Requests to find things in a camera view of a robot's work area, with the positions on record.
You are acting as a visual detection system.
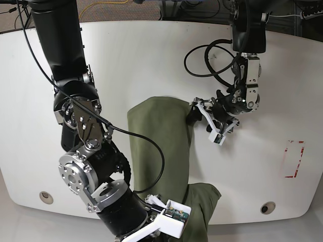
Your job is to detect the red tape rectangle marking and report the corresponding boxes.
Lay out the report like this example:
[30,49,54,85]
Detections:
[282,140,305,178]

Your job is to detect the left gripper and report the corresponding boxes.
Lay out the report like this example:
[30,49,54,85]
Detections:
[186,97,240,134]

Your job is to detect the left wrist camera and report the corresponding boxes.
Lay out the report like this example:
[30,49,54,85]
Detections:
[208,130,226,146]

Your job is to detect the right table cable grommet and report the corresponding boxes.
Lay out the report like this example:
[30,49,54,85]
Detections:
[260,202,276,215]

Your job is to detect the yellow cable on floor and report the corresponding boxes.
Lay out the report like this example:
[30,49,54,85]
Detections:
[78,0,132,20]

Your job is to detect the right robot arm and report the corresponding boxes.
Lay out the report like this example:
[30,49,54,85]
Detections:
[24,1,166,241]

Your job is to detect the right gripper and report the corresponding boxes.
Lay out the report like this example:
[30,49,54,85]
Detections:
[97,188,164,241]

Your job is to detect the table cable grommet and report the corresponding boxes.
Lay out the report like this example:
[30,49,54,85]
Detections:
[260,202,276,215]
[39,192,53,205]

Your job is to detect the black tripod stand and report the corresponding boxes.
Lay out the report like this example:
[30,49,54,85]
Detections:
[1,1,32,32]

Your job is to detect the olive green t-shirt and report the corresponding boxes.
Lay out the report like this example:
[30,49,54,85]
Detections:
[127,97,221,241]

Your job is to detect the left table cable grommet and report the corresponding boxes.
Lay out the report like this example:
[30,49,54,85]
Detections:
[39,192,53,205]

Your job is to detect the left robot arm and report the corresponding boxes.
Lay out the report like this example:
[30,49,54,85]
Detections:
[186,1,269,135]

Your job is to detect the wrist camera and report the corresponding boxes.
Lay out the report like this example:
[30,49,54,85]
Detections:
[208,130,226,146]
[155,200,192,238]

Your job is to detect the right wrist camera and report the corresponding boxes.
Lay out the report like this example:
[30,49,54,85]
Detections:
[155,200,192,238]

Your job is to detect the white power strip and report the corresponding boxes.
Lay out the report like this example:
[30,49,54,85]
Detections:
[300,5,322,20]

